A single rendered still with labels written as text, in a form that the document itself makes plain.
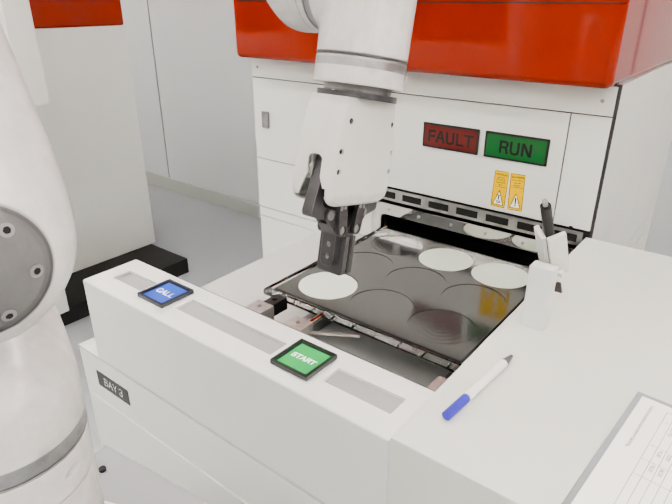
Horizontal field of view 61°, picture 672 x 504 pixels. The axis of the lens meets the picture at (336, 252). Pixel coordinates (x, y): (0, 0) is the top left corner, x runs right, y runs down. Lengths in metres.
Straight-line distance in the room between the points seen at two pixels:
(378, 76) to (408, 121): 0.67
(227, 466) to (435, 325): 0.36
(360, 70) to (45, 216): 0.29
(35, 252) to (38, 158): 0.05
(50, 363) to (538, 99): 0.85
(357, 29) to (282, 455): 0.48
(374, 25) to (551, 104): 0.58
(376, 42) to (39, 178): 0.30
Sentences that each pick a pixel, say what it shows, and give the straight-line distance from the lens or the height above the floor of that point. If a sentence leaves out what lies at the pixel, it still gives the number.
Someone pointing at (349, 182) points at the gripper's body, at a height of 1.19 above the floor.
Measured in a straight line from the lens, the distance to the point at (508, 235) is 1.11.
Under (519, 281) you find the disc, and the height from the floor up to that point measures 0.90.
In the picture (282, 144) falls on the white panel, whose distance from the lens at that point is 1.40.
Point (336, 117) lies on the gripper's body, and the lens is 0.50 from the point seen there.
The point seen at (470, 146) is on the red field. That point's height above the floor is 1.09.
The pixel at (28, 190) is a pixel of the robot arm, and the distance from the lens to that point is 0.32.
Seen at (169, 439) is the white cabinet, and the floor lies 0.75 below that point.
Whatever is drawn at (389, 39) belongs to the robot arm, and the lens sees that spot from 0.52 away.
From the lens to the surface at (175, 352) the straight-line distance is 0.79.
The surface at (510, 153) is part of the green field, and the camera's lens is 1.08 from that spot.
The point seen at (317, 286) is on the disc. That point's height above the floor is 0.90.
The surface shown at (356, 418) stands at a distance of 0.60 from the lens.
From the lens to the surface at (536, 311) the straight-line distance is 0.75.
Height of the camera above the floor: 1.35
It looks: 24 degrees down
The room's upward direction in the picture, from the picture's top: straight up
